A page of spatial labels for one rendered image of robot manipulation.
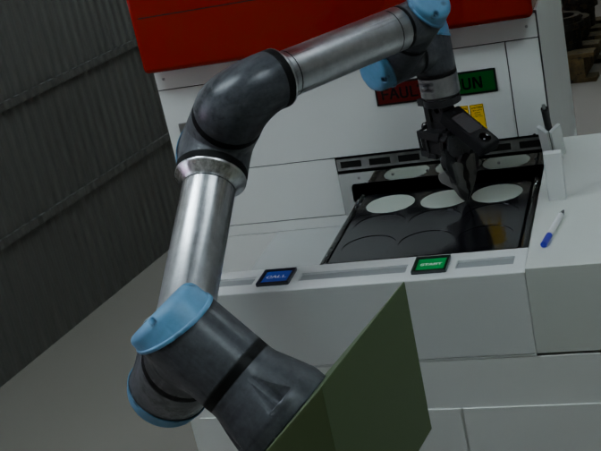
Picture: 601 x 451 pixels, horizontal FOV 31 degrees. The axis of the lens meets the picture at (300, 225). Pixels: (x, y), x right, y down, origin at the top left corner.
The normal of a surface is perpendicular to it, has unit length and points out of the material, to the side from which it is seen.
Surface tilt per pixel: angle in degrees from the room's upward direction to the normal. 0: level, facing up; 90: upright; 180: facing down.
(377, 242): 0
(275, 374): 31
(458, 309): 90
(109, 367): 0
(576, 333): 90
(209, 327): 50
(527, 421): 90
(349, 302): 90
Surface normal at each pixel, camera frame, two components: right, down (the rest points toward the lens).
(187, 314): 0.22, -0.45
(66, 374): -0.20, -0.92
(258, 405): -0.31, -0.23
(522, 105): -0.26, 0.38
